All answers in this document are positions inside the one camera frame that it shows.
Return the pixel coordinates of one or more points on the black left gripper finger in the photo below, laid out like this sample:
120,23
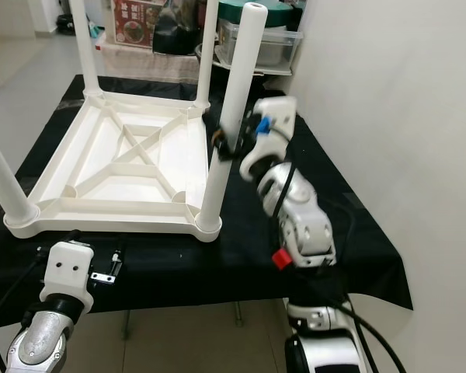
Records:
116,259
62,237

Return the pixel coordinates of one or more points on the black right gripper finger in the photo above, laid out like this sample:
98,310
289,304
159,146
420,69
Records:
222,145

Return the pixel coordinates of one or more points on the white plastic children table top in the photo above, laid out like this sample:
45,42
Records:
124,202

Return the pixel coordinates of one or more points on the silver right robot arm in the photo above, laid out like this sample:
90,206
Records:
303,217

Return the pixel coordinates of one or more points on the clear plastic storage box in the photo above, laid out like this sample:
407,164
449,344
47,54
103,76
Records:
279,47

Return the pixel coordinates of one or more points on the dark plastic bag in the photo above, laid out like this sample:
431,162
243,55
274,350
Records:
175,29

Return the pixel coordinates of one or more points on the green lidded pot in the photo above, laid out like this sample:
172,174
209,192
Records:
279,12

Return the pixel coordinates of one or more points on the orange lidded red print box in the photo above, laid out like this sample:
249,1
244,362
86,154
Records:
138,25

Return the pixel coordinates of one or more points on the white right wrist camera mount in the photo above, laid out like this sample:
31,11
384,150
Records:
273,120

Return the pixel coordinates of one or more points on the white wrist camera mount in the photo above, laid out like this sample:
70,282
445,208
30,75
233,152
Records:
70,272
273,120

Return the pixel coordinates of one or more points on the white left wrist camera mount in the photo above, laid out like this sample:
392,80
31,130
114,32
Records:
70,272

